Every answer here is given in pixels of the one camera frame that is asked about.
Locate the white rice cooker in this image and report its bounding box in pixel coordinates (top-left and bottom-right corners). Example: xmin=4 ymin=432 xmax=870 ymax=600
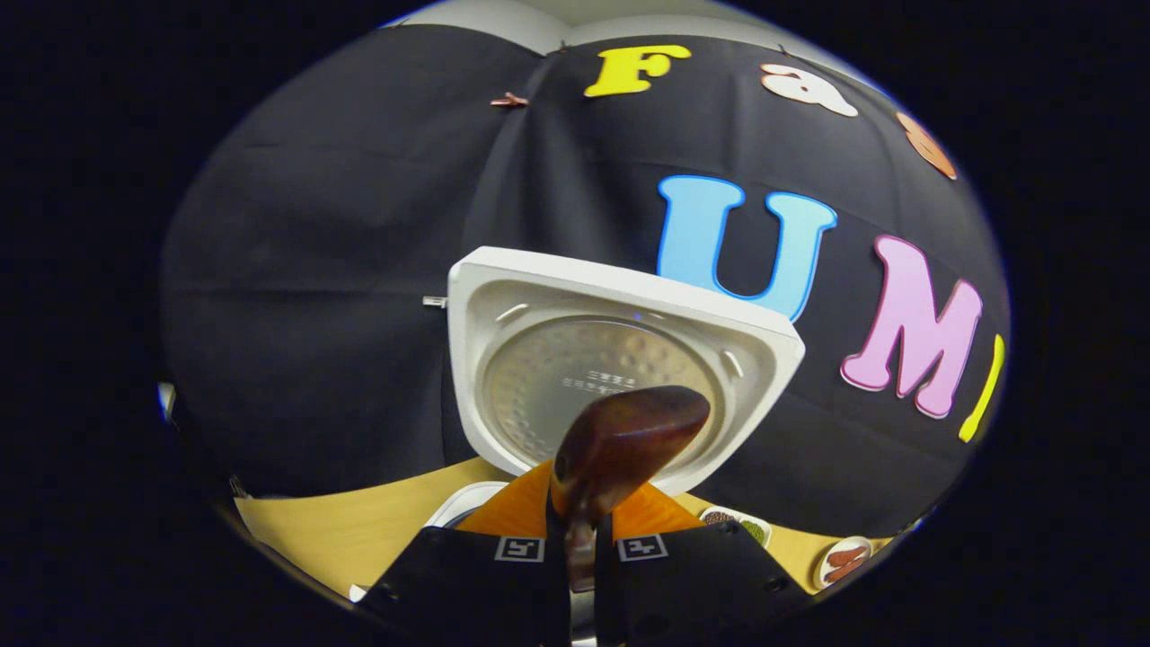
xmin=422 ymin=245 xmax=807 ymax=540

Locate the white divided grain dish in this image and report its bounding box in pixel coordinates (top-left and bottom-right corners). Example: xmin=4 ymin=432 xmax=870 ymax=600
xmin=699 ymin=506 xmax=772 ymax=547

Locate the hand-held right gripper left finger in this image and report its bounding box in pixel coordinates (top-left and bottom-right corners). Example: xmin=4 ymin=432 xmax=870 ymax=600
xmin=359 ymin=460 xmax=571 ymax=643

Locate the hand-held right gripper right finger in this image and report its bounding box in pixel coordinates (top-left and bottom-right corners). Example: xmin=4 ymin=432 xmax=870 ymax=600
xmin=593 ymin=483 xmax=814 ymax=643

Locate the white round plate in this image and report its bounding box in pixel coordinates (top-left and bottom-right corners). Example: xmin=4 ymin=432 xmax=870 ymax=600
xmin=813 ymin=536 xmax=874 ymax=589

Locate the brown wooden spoon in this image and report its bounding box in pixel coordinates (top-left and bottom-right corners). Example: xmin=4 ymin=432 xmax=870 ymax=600
xmin=550 ymin=386 xmax=712 ymax=594

